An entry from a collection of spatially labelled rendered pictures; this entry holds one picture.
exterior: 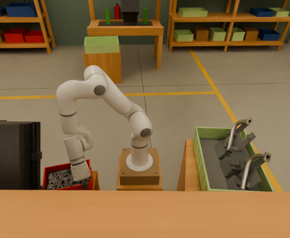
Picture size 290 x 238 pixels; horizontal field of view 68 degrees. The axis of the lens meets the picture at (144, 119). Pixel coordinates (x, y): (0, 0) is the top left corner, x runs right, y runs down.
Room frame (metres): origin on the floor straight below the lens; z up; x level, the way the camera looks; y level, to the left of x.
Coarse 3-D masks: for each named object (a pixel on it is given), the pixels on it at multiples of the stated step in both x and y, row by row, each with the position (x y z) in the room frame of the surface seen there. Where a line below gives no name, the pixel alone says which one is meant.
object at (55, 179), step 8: (88, 160) 1.04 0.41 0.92; (48, 168) 0.97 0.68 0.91; (56, 168) 0.98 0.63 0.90; (64, 168) 0.99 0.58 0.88; (48, 176) 0.92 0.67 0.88; (56, 176) 0.92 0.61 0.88; (64, 176) 0.93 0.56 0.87; (72, 176) 0.93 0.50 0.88; (48, 184) 0.85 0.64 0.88; (56, 184) 0.86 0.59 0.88; (64, 184) 0.86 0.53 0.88; (72, 184) 0.86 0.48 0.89; (80, 184) 0.84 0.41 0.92; (88, 184) 0.84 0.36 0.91
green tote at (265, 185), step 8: (200, 128) 1.39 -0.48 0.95; (208, 128) 1.39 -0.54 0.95; (216, 128) 1.38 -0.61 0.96; (224, 128) 1.38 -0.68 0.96; (200, 136) 1.39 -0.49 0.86; (208, 136) 1.39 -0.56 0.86; (216, 136) 1.38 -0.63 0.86; (224, 136) 1.38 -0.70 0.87; (248, 144) 1.23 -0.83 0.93; (200, 152) 1.11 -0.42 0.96; (248, 152) 1.19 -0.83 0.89; (200, 160) 1.07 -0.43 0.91; (200, 168) 1.03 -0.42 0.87; (200, 176) 0.99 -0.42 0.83; (264, 176) 0.91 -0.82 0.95; (200, 184) 0.93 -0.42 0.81; (208, 184) 0.83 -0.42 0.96; (264, 184) 0.88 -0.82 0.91
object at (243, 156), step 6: (252, 132) 1.13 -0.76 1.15; (246, 138) 1.13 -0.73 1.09; (252, 138) 1.09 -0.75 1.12; (240, 144) 1.13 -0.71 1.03; (246, 144) 1.09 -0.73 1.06; (246, 150) 1.06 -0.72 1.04; (228, 156) 1.13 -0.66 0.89; (234, 156) 1.09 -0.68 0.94; (240, 156) 1.05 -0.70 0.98; (246, 156) 1.02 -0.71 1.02; (222, 162) 1.08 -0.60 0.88; (228, 162) 1.04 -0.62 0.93; (222, 168) 1.04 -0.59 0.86; (228, 168) 1.00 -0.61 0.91; (240, 168) 0.99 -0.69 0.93; (228, 174) 0.97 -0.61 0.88; (234, 174) 0.97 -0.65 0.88
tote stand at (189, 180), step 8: (192, 144) 1.35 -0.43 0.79; (184, 152) 1.37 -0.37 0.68; (192, 152) 1.26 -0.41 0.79; (184, 160) 1.25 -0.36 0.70; (192, 160) 1.17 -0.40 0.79; (184, 168) 1.14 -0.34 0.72; (192, 168) 1.09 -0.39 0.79; (184, 176) 1.05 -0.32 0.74; (192, 176) 1.02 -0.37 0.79; (184, 184) 0.96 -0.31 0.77; (192, 184) 0.95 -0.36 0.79
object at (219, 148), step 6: (240, 126) 1.29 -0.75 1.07; (246, 126) 1.26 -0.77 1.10; (228, 138) 1.29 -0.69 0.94; (234, 138) 1.24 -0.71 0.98; (240, 138) 1.20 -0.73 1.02; (216, 144) 1.27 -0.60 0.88; (222, 144) 1.22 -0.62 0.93; (234, 144) 1.19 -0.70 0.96; (216, 150) 1.22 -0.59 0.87; (222, 150) 1.18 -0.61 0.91; (222, 156) 1.14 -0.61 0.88
